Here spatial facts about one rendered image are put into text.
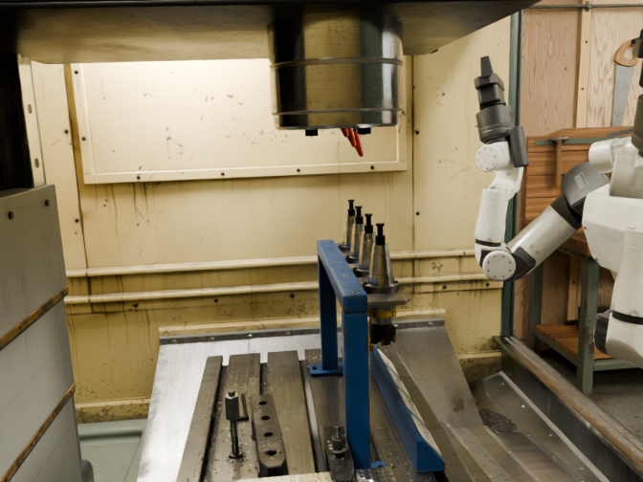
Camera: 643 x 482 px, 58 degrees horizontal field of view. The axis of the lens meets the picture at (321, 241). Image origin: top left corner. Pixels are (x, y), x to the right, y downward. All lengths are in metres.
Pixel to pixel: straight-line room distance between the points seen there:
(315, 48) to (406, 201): 1.18
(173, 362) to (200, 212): 0.45
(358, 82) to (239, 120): 1.09
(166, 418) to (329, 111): 1.19
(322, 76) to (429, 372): 1.24
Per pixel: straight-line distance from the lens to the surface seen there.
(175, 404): 1.70
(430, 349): 1.82
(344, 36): 0.65
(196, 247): 1.77
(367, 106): 0.65
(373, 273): 0.97
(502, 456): 1.48
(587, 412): 1.56
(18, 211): 0.88
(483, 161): 1.47
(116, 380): 1.94
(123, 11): 0.64
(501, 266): 1.48
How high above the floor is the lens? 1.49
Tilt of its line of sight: 11 degrees down
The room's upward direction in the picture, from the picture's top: 2 degrees counter-clockwise
